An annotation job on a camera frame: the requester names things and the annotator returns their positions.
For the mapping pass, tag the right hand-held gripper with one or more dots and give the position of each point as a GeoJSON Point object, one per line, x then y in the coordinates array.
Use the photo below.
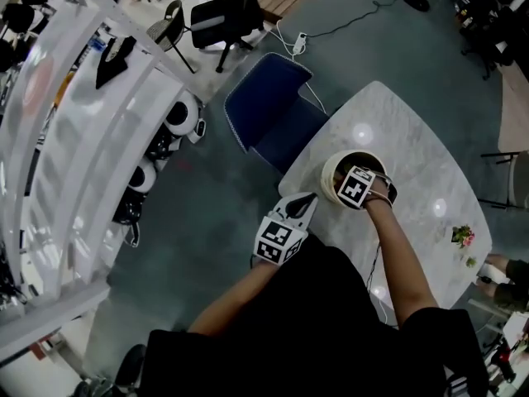
{"type": "Point", "coordinates": [356, 188]}

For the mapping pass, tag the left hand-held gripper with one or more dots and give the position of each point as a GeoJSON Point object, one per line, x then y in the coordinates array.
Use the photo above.
{"type": "Point", "coordinates": [279, 240]}

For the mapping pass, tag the person's left forearm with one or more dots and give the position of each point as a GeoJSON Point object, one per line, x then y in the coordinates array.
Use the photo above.
{"type": "Point", "coordinates": [231, 300]}

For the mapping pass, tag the person's right forearm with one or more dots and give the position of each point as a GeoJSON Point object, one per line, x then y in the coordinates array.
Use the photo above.
{"type": "Point", "coordinates": [401, 263]}

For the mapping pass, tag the person's right hand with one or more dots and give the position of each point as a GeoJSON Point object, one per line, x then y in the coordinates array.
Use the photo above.
{"type": "Point", "coordinates": [379, 193]}

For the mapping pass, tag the beige patterned round bucket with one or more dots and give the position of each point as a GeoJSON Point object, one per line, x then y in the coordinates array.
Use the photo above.
{"type": "Point", "coordinates": [328, 180]}

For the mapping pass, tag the blue upholstered chair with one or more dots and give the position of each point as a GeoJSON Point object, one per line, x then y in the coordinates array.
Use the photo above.
{"type": "Point", "coordinates": [273, 106]}

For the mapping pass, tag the pink flower potted plant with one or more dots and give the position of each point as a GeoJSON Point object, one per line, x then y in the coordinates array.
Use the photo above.
{"type": "Point", "coordinates": [463, 236]}

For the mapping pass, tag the person's black clothing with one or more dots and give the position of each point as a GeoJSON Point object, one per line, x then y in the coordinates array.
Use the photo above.
{"type": "Point", "coordinates": [306, 329]}

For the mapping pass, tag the small green potted plant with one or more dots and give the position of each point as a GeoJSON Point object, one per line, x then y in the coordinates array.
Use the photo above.
{"type": "Point", "coordinates": [471, 261]}

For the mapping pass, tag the white round-window backpack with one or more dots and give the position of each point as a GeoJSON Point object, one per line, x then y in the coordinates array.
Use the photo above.
{"type": "Point", "coordinates": [182, 116]}
{"type": "Point", "coordinates": [142, 176]}

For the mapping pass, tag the white power strip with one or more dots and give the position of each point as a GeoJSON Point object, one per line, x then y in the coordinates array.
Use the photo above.
{"type": "Point", "coordinates": [299, 44]}

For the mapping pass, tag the grey chair with black legs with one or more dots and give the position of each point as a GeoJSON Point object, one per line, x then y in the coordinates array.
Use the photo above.
{"type": "Point", "coordinates": [518, 180]}

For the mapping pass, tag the black office chair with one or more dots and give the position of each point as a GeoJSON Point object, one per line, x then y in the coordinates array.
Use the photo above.
{"type": "Point", "coordinates": [223, 19]}

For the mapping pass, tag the white curved shelf unit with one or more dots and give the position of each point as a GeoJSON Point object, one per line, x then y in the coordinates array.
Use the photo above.
{"type": "Point", "coordinates": [82, 180]}

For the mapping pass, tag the black mesh side chair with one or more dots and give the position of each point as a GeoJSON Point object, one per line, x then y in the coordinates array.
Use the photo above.
{"type": "Point", "coordinates": [169, 27]}

